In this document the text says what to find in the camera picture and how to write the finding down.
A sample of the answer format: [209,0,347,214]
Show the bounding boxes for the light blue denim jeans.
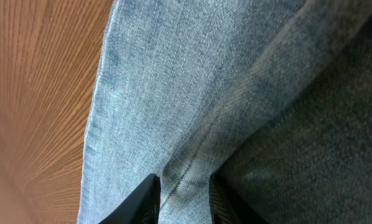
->
[77,0,372,223]

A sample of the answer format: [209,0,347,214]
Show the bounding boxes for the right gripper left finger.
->
[100,174,161,224]

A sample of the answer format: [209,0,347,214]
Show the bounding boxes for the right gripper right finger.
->
[209,174,268,224]

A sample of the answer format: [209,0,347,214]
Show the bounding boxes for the grey garment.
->
[218,16,372,223]

